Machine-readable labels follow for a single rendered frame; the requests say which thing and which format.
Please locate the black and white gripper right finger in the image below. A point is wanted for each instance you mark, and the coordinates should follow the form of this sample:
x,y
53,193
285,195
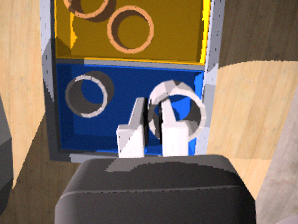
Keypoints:
x,y
173,135

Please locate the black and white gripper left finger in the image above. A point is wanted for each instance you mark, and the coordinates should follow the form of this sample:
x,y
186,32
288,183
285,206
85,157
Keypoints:
x,y
130,136

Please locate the bronze bushing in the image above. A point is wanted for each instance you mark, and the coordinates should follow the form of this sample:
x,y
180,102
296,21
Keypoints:
x,y
117,17
102,14

